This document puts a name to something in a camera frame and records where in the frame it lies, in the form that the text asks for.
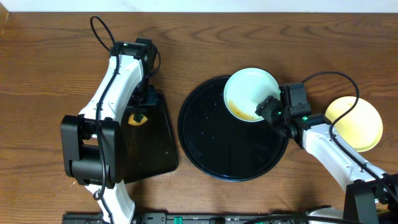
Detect green and yellow sponge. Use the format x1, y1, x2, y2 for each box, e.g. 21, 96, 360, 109
128, 113, 148, 126

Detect green plate with stain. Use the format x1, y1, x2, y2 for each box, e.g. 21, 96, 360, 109
223, 68, 280, 123

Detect black rectangular tray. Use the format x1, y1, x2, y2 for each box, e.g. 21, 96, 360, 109
121, 93, 178, 184

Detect yellow plate with stain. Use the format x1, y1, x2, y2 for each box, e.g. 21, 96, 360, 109
325, 96, 383, 152

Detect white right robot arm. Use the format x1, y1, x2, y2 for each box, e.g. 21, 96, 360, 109
255, 95, 397, 223

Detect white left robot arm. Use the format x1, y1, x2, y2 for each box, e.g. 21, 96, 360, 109
60, 39, 160, 223

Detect black round tray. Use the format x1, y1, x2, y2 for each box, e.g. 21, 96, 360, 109
177, 76, 289, 182

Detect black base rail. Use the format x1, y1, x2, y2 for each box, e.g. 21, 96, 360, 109
61, 212, 312, 224

